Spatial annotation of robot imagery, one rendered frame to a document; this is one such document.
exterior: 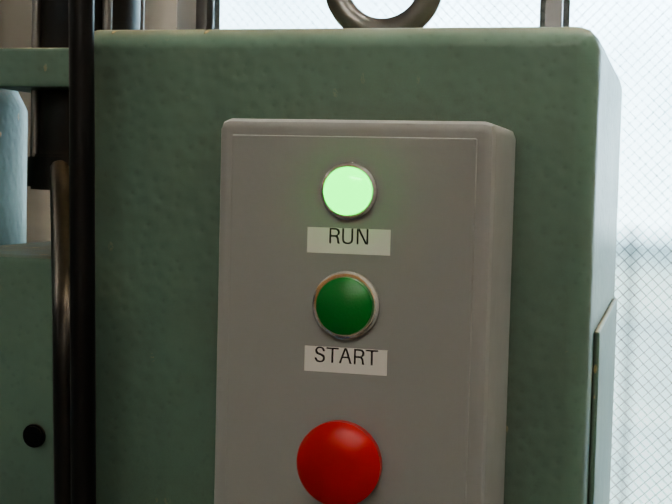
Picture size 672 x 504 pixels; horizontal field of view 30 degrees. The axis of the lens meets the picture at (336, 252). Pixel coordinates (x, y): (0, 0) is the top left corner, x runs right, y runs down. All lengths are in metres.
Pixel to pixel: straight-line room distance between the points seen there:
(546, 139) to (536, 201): 0.02
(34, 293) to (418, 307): 0.23
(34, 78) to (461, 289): 0.28
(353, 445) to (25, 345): 0.22
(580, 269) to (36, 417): 0.27
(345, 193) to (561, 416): 0.13
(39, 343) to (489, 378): 0.24
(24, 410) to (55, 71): 0.16
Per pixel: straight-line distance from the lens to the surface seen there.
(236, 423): 0.46
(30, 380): 0.61
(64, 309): 0.53
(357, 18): 0.61
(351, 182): 0.43
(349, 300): 0.43
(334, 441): 0.44
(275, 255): 0.45
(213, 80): 0.52
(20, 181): 0.70
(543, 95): 0.49
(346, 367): 0.44
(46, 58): 0.63
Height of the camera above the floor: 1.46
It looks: 3 degrees down
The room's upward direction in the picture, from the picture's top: 1 degrees clockwise
